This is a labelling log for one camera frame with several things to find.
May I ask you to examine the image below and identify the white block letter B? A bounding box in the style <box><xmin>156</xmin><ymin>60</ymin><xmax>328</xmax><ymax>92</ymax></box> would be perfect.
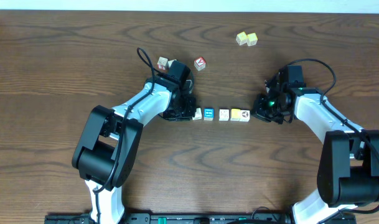
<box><xmin>192</xmin><ymin>108</ymin><xmax>202</xmax><ymax>120</ymax></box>

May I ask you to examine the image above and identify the blue top wooden block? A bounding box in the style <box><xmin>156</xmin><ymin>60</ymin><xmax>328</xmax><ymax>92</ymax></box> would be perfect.
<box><xmin>204</xmin><ymin>108</ymin><xmax>214</xmax><ymax>121</ymax></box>

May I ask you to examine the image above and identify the brown circle wooden block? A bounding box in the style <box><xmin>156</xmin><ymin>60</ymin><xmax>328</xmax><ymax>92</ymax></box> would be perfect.
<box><xmin>240</xmin><ymin>110</ymin><xmax>251</xmax><ymax>122</ymax></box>

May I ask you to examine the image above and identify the white green wooden block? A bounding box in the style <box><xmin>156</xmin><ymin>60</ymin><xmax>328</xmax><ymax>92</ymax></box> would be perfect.
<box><xmin>218</xmin><ymin>109</ymin><xmax>230</xmax><ymax>121</ymax></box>

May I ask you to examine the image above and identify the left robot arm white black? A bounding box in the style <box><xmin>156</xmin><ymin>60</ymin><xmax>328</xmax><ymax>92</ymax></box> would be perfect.
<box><xmin>72</xmin><ymin>75</ymin><xmax>195</xmax><ymax>223</ymax></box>

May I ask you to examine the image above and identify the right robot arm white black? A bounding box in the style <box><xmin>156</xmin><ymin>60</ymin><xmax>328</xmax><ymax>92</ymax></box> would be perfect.
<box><xmin>251</xmin><ymin>80</ymin><xmax>379</xmax><ymax>223</ymax></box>

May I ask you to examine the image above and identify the red letter A block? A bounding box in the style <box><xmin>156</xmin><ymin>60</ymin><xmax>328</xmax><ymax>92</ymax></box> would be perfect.
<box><xmin>194</xmin><ymin>57</ymin><xmax>207</xmax><ymax>71</ymax></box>

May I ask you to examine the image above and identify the white letter wooden block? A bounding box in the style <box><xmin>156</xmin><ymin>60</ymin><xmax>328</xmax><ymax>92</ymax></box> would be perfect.
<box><xmin>167</xmin><ymin>59</ymin><xmax>176</xmax><ymax>68</ymax></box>

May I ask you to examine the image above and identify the white red wooden block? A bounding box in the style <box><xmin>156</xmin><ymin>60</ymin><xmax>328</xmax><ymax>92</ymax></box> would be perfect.
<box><xmin>157</xmin><ymin>57</ymin><xmax>169</xmax><ymax>70</ymax></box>

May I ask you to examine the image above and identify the pale yellow far block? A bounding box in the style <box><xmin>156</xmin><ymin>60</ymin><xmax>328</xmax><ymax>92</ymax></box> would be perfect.
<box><xmin>236</xmin><ymin>32</ymin><xmax>248</xmax><ymax>45</ymax></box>

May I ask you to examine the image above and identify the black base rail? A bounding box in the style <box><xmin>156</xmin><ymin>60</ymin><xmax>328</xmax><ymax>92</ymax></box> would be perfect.
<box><xmin>44</xmin><ymin>205</ymin><xmax>358</xmax><ymax>224</ymax></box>

